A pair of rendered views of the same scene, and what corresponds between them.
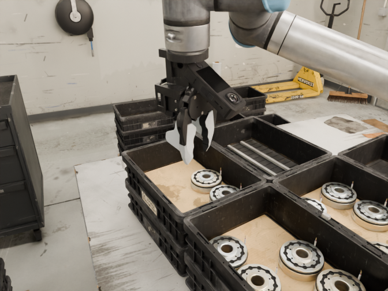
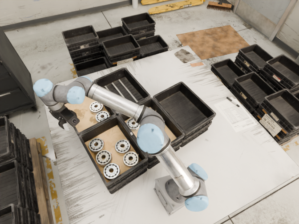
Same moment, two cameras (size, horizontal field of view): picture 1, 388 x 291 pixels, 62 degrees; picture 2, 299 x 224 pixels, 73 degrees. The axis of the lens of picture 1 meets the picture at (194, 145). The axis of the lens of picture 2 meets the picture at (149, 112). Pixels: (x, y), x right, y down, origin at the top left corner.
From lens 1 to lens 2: 0.77 m
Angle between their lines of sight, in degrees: 27
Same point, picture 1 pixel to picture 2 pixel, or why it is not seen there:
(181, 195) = (85, 115)
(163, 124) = (92, 45)
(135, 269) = (68, 144)
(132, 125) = (74, 47)
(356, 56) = (115, 106)
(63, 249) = not seen: hidden behind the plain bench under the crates
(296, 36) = (95, 98)
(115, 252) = (61, 137)
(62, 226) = not seen: hidden behind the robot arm
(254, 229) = (111, 132)
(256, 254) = (108, 144)
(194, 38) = (54, 108)
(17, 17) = not seen: outside the picture
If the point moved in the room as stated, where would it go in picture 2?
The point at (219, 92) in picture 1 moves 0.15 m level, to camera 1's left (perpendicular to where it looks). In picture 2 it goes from (68, 120) to (37, 120)
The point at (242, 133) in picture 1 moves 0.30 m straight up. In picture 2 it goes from (119, 75) to (115, 46)
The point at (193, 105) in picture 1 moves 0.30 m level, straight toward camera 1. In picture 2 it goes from (62, 120) to (47, 181)
